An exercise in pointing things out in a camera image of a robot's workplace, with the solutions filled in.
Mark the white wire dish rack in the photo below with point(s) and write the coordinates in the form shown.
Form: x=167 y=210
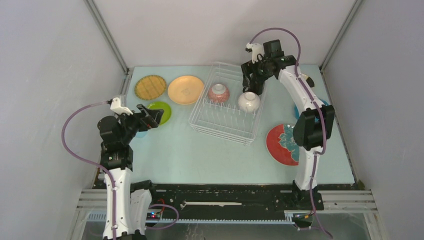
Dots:
x=226 y=120

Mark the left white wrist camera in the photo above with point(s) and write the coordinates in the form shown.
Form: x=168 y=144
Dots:
x=118 y=106

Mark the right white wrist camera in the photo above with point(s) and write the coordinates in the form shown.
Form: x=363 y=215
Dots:
x=256 y=50

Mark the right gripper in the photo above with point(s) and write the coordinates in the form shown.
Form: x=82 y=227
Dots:
x=251 y=75

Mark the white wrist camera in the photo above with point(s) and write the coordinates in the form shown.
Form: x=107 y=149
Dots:
x=256 y=50
x=118 y=106

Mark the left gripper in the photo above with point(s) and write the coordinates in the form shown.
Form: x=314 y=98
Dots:
x=143 y=123

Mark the white ribbed bowl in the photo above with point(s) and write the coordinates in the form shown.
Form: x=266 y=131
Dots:
x=249 y=102

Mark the aluminium frame rail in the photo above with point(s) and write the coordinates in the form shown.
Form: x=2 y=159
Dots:
x=348 y=202

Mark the red patterned bowl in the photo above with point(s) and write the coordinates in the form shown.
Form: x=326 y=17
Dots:
x=218 y=93

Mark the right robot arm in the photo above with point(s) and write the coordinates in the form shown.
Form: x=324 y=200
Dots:
x=311 y=137

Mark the beige plate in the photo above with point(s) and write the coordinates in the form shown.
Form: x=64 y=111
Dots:
x=185 y=90

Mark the blue polka dot plate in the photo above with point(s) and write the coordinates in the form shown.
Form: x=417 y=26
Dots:
x=296 y=111

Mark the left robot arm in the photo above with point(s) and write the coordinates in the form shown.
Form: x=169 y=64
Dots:
x=126 y=210

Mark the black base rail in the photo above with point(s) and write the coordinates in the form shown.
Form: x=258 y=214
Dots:
x=172 y=194

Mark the white rimmed teal plate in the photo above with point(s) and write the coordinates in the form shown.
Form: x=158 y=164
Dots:
x=281 y=145

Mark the cream plate with black spot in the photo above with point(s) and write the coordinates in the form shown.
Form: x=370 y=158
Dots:
x=308 y=80

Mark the small circuit board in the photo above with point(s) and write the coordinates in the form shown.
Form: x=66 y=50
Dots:
x=153 y=216

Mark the black mug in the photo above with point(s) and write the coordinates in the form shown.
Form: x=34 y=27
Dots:
x=256 y=86

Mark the light blue cup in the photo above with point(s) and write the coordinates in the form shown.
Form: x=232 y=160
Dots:
x=141 y=134

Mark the yellow woven plate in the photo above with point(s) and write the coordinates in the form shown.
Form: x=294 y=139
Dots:
x=150 y=87

